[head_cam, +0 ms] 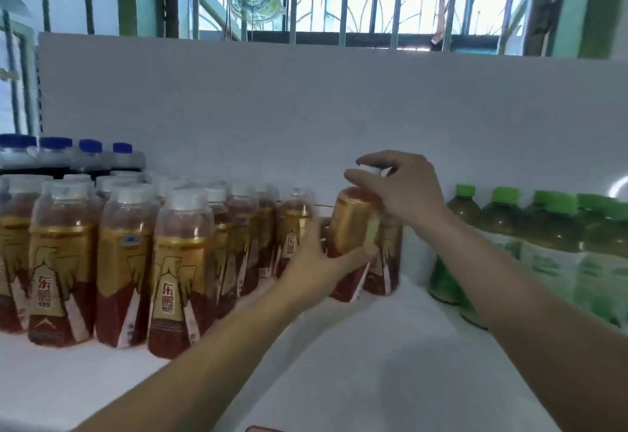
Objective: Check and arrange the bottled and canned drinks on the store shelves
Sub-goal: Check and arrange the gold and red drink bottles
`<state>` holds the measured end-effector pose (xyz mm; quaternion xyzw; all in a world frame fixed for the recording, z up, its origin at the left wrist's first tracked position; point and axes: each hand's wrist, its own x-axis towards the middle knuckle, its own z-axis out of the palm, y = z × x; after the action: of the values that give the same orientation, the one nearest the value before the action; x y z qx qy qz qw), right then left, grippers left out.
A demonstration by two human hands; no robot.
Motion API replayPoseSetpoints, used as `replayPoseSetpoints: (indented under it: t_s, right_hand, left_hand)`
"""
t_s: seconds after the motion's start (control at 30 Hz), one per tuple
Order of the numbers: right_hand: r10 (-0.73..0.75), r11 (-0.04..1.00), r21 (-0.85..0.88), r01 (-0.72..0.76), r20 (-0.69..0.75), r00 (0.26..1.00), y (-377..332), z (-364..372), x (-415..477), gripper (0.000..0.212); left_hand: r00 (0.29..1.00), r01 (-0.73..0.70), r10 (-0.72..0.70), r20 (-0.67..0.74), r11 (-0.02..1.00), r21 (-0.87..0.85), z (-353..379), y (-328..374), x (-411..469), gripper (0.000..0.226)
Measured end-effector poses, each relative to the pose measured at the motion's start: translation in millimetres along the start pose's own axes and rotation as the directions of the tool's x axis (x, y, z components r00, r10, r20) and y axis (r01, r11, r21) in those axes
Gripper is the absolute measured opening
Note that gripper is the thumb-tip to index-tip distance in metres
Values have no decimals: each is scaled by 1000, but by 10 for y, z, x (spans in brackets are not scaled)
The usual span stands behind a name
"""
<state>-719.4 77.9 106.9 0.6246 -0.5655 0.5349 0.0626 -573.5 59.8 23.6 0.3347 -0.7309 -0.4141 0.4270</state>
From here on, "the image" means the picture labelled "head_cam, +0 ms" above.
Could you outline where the person's left hand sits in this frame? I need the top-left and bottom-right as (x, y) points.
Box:
(277, 216), (379, 312)

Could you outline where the person's right hand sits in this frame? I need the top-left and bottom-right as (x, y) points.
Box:
(343, 150), (455, 238)

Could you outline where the gold-red bottle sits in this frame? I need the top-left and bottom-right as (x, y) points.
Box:
(326, 186), (386, 303)

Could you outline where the white metal shelf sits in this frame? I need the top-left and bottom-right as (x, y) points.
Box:
(0, 32), (628, 432)

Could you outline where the row of green-capped bottles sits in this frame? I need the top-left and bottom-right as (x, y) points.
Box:
(428, 184), (628, 331)

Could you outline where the row of amber drink bottles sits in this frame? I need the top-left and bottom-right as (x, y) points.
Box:
(0, 172), (404, 360)

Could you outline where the group of blue-capped cola bottles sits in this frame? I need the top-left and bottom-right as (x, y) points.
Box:
(0, 133), (148, 179)

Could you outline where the person's left forearm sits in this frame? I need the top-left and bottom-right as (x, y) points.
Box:
(73, 284), (310, 432)

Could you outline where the person's right forearm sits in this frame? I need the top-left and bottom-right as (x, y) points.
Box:
(420, 213), (628, 432)

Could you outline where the pink hanging cloth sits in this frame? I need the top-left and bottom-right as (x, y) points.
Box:
(430, 0), (459, 51)

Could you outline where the barred window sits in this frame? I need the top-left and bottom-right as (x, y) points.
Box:
(0, 0), (628, 57)

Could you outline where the round glass hanging disc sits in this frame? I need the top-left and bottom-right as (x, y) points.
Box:
(0, 0), (31, 18)
(230, 0), (286, 24)

